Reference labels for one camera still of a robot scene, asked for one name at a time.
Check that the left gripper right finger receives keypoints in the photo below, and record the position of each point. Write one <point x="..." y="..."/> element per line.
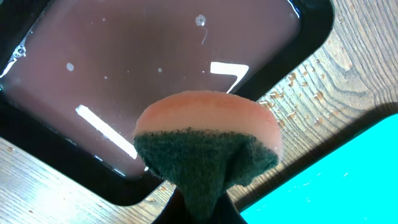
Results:
<point x="226" y="212"/>

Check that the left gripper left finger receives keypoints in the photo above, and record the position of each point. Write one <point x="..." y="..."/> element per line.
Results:
<point x="175" y="211"/>

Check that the teal plastic serving tray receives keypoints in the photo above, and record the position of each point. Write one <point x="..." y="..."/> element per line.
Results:
<point x="357" y="183"/>

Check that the red and green sponge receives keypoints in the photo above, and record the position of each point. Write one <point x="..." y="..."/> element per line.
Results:
<point x="205" y="142"/>

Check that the black tray with maroon liner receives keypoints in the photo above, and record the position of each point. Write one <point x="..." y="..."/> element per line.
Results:
<point x="76" y="75"/>

